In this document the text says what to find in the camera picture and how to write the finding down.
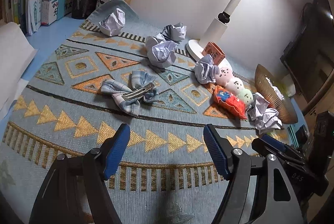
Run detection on lined paper ball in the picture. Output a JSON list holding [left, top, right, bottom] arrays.
[[266, 77, 284, 100]]

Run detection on patterned blue woven mat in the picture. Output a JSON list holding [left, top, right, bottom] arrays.
[[0, 0, 296, 224]]

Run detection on dark monitor screen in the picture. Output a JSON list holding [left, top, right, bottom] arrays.
[[280, 0, 333, 109]]

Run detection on white paper sheets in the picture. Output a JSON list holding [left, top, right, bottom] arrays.
[[1, 22, 37, 119]]

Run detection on three-ball dango plush toy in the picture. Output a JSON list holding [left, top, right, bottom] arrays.
[[215, 67, 254, 107]]

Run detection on small orange card box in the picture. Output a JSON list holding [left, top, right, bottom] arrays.
[[202, 41, 226, 66]]

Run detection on blue plaid bow hair clip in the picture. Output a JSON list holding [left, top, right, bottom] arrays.
[[100, 70, 159, 116]]

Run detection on red orange plush pouch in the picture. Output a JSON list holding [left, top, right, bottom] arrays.
[[213, 85, 247, 120]]

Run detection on golden wicker basket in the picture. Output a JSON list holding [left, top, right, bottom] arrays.
[[255, 64, 298, 124]]

